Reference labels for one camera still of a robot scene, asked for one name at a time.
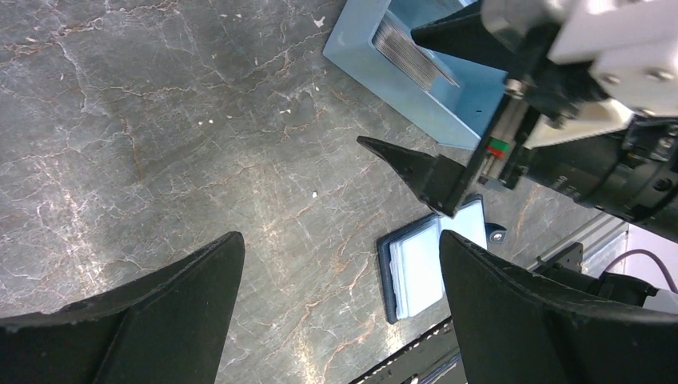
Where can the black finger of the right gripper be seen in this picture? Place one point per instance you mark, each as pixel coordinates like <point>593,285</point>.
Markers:
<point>434,180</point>
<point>463,35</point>

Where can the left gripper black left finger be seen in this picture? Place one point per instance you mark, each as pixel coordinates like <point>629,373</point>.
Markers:
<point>169,326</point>

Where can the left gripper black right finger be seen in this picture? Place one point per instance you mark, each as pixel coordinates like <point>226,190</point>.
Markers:
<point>540,328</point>

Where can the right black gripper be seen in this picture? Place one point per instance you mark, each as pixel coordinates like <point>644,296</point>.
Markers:
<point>630,173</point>

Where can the grey cards in tray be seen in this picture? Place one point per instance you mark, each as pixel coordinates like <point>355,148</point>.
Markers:
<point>391,40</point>

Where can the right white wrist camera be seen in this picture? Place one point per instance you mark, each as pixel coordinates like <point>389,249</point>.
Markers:
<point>632,46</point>

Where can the blue purple three-bin tray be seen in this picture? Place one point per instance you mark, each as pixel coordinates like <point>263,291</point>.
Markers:
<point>452,100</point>

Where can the blue card holder wallet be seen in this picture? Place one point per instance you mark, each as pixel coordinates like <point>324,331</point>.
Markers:
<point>409,261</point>

